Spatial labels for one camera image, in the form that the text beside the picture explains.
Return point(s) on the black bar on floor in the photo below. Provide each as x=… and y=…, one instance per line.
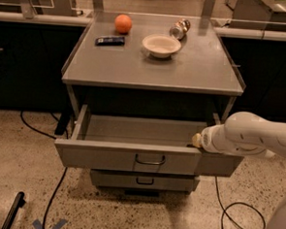
x=17, y=204

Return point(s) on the tipped soda can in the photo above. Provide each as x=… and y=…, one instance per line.
x=180, y=28

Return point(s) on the white bowl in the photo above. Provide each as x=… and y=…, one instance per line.
x=160, y=45

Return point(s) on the grey metal drawer cabinet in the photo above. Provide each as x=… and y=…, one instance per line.
x=201, y=66

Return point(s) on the long dark counter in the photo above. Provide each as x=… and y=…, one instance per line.
x=32, y=55

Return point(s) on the dark blue snack bar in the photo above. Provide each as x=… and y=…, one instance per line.
x=110, y=41

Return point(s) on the grey drawer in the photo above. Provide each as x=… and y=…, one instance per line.
x=140, y=145
x=143, y=181

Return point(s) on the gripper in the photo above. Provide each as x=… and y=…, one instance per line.
x=209, y=142

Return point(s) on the orange fruit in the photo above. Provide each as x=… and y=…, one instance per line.
x=123, y=24

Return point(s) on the grey bottom drawer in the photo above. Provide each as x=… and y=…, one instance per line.
x=143, y=181

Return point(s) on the grey top drawer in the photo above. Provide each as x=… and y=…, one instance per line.
x=140, y=145

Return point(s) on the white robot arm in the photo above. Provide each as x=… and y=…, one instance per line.
x=247, y=134

